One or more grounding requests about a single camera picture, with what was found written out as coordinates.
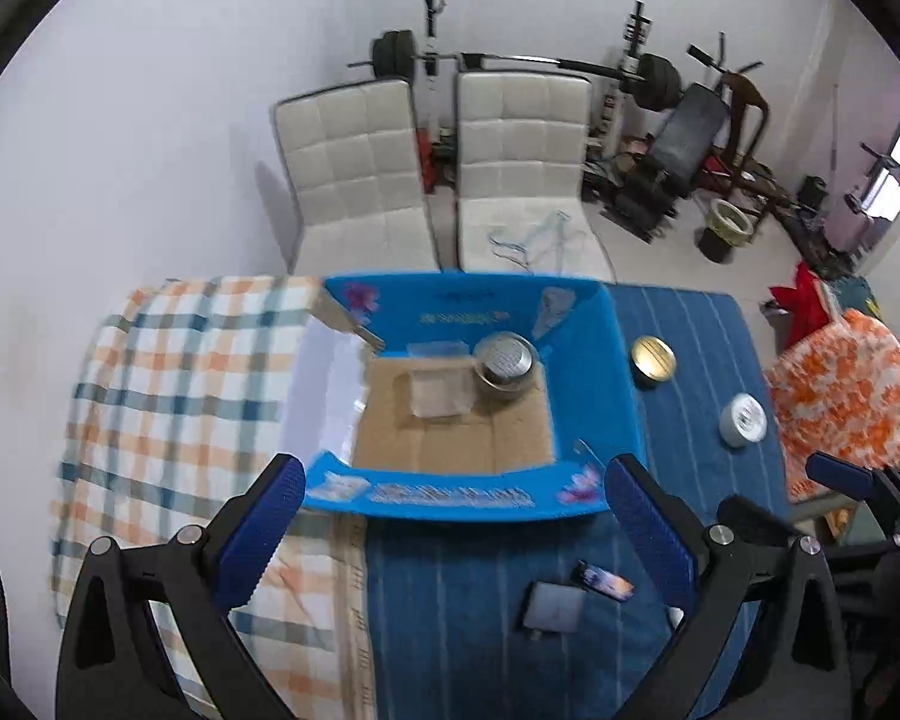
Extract round waste bin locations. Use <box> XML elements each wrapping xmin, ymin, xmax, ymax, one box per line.
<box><xmin>696</xmin><ymin>200</ymin><xmax>755</xmax><ymax>263</ymax></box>

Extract black barbell with plates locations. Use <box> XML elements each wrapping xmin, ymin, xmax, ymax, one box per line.
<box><xmin>347</xmin><ymin>30</ymin><xmax>683</xmax><ymax>112</ymax></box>

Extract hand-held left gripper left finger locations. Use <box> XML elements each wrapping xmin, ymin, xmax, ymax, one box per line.
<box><xmin>56</xmin><ymin>455</ymin><xmax>308</xmax><ymax>720</ymax></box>

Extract orange floral cushion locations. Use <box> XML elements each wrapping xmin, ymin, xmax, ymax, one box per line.
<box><xmin>763</xmin><ymin>309</ymin><xmax>900</xmax><ymax>503</ymax></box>

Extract blue cardboard box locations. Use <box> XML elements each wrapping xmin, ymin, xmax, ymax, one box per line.
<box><xmin>281</xmin><ymin>272</ymin><xmax>653</xmax><ymax>522</ymax></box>

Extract black weight bench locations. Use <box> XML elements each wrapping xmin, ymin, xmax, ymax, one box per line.
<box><xmin>615</xmin><ymin>82</ymin><xmax>732</xmax><ymax>241</ymax></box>

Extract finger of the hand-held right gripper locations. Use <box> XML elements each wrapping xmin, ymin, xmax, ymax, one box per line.
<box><xmin>805</xmin><ymin>452</ymin><xmax>900</xmax><ymax>537</ymax></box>

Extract plaid checked blanket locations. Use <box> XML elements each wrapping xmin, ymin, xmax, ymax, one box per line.
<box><xmin>51</xmin><ymin>275</ymin><xmax>376</xmax><ymax>720</ymax></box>

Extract clear plastic box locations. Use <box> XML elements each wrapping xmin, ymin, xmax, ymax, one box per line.
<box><xmin>409</xmin><ymin>369</ymin><xmax>472</xmax><ymax>421</ymax></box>

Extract small colourful lighter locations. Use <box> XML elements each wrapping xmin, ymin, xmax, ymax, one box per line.
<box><xmin>576</xmin><ymin>560</ymin><xmax>636</xmax><ymax>602</ymax></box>

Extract brown wooden chair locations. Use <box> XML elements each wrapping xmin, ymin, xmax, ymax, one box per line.
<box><xmin>720</xmin><ymin>71</ymin><xmax>770</xmax><ymax>166</ymax></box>

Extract white round tin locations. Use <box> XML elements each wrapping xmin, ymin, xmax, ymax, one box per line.
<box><xmin>718</xmin><ymin>393</ymin><xmax>767</xmax><ymax>449</ymax></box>

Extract dark square case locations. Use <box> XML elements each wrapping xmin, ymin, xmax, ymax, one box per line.
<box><xmin>521</xmin><ymin>581</ymin><xmax>587</xmax><ymax>640</ymax></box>

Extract window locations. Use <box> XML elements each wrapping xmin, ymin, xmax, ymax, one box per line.
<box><xmin>862</xmin><ymin>86</ymin><xmax>900</xmax><ymax>222</ymax></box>

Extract blue striped blanket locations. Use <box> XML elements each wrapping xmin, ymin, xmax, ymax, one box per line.
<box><xmin>364</xmin><ymin>283</ymin><xmax>792</xmax><ymax>720</ymax></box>

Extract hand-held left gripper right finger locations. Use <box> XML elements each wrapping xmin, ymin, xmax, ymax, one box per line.
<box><xmin>604</xmin><ymin>454</ymin><xmax>852</xmax><ymax>720</ymax></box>

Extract red cloth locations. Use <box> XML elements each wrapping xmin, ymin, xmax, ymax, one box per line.
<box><xmin>766</xmin><ymin>261</ymin><xmax>845</xmax><ymax>350</ymax></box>

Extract silver metal tin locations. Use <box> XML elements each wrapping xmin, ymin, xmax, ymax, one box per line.
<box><xmin>472</xmin><ymin>331</ymin><xmax>539</xmax><ymax>395</ymax></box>

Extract gold round tin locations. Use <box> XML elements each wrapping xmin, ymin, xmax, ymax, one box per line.
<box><xmin>629</xmin><ymin>335</ymin><xmax>678</xmax><ymax>389</ymax></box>

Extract wire clothes hangers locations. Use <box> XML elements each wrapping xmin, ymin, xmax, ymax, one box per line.
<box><xmin>487</xmin><ymin>210</ymin><xmax>593</xmax><ymax>271</ymax></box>

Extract red and white stick vacuum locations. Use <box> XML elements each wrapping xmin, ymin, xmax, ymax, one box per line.
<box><xmin>420</xmin><ymin>0</ymin><xmax>447</xmax><ymax>136</ymax></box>

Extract white quilted chair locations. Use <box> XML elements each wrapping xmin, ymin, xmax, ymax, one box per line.
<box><xmin>272</xmin><ymin>79</ymin><xmax>443</xmax><ymax>276</ymax></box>
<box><xmin>454</xmin><ymin>71</ymin><xmax>616</xmax><ymax>282</ymax></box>

